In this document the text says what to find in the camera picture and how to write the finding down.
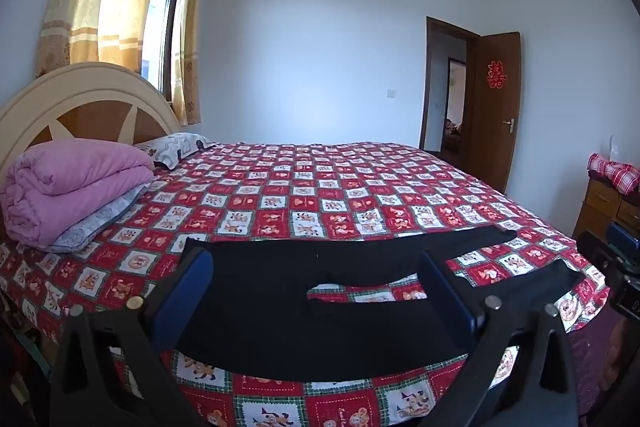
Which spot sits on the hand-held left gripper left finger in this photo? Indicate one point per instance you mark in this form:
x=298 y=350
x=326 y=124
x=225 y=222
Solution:
x=184 y=294

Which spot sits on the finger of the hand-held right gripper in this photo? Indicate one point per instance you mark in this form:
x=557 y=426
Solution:
x=597 y=249
x=622 y=238

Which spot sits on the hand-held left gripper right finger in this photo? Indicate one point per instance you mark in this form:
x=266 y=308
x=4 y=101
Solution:
x=450 y=294

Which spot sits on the black pants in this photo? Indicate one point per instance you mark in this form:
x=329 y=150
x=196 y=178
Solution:
x=280 y=297

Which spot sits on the wooden dresser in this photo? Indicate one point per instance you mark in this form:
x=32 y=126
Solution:
x=600 y=202

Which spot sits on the dark purple cloth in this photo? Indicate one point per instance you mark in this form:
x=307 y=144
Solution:
x=595 y=352

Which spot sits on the red plaid cloth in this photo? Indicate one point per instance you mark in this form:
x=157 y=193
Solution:
x=612 y=169

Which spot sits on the folded grey patterned blanket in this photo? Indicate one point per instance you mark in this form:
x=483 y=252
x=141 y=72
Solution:
x=100 y=219

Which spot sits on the brown wooden door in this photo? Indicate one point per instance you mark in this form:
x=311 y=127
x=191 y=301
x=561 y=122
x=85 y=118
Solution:
x=500 y=152

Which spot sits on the grey patterned pillow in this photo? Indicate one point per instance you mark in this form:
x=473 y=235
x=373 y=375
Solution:
x=175 y=144

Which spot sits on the red printed checkered bedspread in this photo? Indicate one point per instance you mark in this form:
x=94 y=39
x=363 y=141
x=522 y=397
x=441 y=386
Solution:
x=300 y=197

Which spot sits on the folded pink quilt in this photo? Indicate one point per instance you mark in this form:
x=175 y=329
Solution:
x=75 y=177

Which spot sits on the red paper door decoration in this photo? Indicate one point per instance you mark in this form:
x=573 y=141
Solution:
x=495 y=75

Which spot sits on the cream wooden headboard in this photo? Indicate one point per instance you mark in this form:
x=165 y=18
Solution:
x=90 y=82

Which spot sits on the narrow yellow curtain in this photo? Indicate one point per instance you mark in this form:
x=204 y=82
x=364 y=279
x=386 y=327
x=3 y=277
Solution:
x=192 y=32

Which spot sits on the window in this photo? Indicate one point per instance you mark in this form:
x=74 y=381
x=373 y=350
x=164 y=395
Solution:
x=160 y=7

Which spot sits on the brown door frame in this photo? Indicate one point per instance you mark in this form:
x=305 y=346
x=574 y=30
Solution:
x=429 y=82

